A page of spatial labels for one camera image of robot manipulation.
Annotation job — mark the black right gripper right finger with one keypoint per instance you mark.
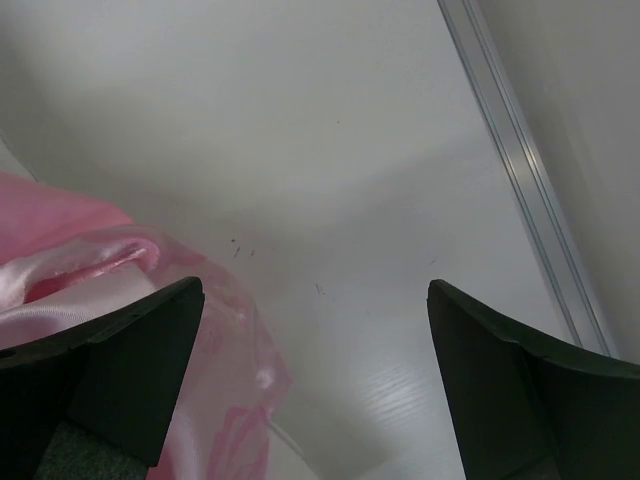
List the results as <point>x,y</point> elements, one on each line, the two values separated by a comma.
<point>526,405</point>

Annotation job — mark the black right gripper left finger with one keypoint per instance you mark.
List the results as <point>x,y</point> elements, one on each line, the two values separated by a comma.
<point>100,395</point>

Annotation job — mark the pink pillowcase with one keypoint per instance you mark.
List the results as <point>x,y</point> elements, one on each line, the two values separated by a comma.
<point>67,259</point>

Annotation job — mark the aluminium rail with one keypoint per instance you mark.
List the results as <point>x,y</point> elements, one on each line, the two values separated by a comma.
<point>514,142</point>

